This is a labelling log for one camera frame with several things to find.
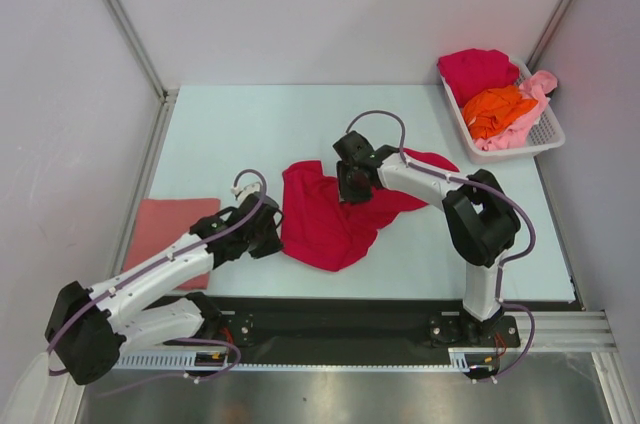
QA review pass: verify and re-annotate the crimson red t-shirt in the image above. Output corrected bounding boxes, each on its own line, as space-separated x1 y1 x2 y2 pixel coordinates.
281 160 428 272

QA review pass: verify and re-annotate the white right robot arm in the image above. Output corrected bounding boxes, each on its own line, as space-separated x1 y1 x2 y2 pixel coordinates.
333 131 521 346

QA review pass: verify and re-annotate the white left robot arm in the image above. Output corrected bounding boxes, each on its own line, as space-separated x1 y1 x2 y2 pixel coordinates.
45 191 283 385

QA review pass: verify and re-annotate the folded salmon pink t-shirt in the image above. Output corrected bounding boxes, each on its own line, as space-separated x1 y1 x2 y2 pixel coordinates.
122 198 221 271

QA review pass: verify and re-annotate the orange t-shirt in basket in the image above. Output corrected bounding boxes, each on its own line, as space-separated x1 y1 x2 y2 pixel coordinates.
461 85 538 140

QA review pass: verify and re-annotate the crimson t-shirt in basket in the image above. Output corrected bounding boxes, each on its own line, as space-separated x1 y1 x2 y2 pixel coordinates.
437 48 520 108

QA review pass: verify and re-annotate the white plastic laundry basket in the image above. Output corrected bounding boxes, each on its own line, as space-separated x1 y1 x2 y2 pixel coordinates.
439 73 566 165

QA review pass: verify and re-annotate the light pink t-shirt in basket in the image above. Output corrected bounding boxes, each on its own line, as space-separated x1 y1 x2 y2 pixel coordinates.
474 69 560 153

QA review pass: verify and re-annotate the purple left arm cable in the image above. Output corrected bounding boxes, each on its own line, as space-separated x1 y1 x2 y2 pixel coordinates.
45 169 269 398

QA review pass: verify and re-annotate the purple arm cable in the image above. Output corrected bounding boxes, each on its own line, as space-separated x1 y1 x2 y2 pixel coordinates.
347 111 539 385
45 169 269 398

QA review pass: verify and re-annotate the left aluminium side rail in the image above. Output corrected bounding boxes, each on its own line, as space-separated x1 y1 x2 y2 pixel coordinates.
107 88 179 277

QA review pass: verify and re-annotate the aluminium side rail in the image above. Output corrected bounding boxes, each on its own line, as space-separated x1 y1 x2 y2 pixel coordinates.
107 88 179 277
534 157 586 311

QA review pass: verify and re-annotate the right aluminium side rail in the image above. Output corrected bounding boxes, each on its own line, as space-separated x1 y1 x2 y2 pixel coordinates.
534 157 586 311

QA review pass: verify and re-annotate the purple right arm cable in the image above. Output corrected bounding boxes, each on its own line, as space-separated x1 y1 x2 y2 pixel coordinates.
347 111 539 385

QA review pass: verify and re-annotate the white slotted cable duct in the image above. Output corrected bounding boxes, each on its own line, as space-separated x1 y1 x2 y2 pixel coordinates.
114 349 496 375

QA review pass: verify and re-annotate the aluminium front frame rail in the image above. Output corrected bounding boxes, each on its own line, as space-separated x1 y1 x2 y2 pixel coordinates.
530 311 617 353

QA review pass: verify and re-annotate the left aluminium corner post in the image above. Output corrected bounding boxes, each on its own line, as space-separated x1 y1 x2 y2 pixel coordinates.
102 0 168 102

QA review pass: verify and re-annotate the aluminium corner post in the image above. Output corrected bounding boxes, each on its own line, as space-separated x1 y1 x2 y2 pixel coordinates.
527 0 606 65
102 0 168 102

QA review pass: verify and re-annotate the right aluminium corner post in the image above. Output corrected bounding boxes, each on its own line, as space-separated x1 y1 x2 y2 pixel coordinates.
527 0 606 65

